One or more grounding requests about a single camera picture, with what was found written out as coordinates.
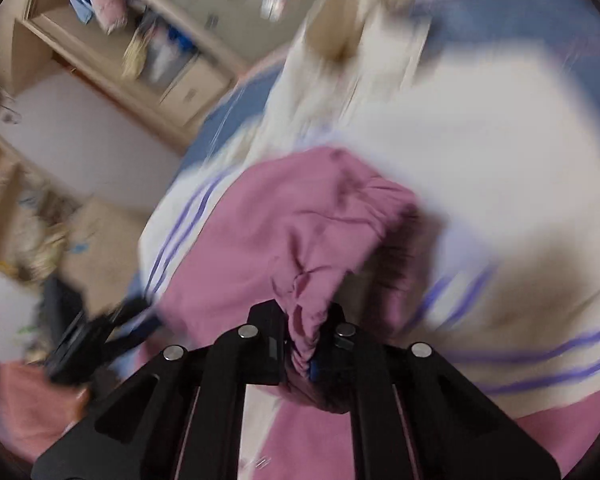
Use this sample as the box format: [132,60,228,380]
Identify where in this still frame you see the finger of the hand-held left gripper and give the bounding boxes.
[104,317,162,362]
[105,296,151,333]

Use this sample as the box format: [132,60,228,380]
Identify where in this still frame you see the white and tan garment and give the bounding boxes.
[260,0,433,128]

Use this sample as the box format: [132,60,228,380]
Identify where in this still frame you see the blue striped bed sheet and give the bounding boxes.
[130,0,600,306]

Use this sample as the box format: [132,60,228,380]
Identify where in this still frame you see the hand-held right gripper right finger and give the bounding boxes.
[311,302,562,480]

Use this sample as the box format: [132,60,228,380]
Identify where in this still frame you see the white board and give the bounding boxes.
[0,259,44,364]

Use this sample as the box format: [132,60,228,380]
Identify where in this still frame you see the white blanket with purple stripes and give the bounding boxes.
[137,55,600,411]

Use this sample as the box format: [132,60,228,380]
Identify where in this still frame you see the pink garment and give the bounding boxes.
[157,146,448,480]

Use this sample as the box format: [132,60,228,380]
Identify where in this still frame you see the white plastic bag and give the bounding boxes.
[144,24,197,87]

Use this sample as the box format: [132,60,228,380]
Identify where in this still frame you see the beige low cabinet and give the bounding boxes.
[0,134,148,313]

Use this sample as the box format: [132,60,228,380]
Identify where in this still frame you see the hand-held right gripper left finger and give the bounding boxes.
[30,302,287,480]

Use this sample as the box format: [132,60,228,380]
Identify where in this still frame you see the beige wardrobe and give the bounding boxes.
[0,0,291,153]

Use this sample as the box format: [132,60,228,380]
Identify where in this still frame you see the light blue folded cloth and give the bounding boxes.
[69,0,97,27]

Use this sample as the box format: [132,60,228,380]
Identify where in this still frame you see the yellow bag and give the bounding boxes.
[121,27,150,80]

